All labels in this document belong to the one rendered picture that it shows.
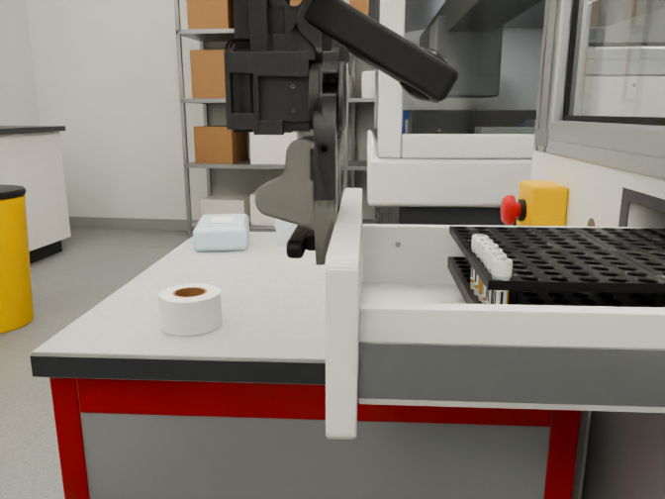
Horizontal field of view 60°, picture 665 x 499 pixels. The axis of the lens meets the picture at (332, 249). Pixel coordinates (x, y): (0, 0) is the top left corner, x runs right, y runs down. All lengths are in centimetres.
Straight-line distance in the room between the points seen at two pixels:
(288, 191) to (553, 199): 44
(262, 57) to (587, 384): 29
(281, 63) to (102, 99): 492
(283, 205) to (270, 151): 388
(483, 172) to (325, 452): 78
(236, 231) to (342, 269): 73
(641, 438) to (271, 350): 36
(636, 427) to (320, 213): 37
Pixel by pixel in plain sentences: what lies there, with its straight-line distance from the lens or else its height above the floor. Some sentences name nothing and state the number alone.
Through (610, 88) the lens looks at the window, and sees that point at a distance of 74.
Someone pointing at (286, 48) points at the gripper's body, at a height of 105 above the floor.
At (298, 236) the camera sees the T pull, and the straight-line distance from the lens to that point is 43.
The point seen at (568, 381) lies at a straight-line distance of 36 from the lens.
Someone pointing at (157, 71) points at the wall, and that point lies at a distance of 509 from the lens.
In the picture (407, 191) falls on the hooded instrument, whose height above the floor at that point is 84.
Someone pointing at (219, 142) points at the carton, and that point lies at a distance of 443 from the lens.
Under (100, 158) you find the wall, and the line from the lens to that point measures 535.
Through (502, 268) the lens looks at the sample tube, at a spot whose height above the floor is 91.
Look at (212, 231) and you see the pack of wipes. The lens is 103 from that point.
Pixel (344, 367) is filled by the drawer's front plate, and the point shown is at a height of 87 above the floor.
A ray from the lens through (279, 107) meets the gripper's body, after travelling 41.
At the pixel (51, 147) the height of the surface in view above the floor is 76.
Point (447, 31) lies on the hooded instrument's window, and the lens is 128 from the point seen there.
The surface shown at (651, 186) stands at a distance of 59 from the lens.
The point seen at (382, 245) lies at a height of 88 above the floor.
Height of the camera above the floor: 100
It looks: 14 degrees down
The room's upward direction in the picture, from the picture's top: straight up
